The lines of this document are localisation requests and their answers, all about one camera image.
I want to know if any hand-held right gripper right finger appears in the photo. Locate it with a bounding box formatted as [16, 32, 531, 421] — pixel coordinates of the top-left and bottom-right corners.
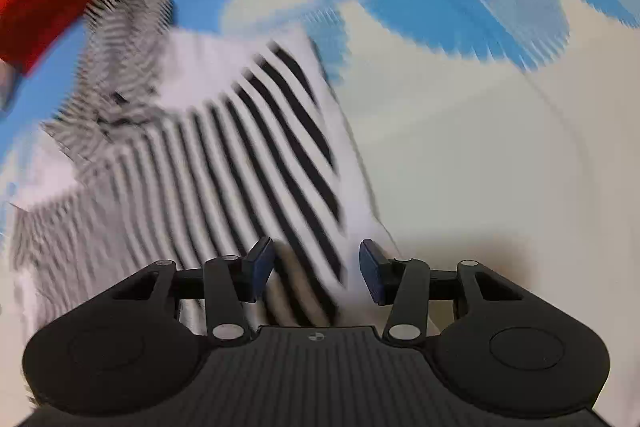
[359, 239, 533, 349]

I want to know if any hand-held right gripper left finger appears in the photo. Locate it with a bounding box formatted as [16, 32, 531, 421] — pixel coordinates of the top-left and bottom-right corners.
[102, 237, 276, 349]

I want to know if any black white striped garment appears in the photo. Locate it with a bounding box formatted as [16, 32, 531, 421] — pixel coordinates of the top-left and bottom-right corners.
[10, 0, 401, 338]

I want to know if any blue white patterned bedsheet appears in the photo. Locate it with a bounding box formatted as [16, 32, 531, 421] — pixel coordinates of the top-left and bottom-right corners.
[0, 0, 640, 427]

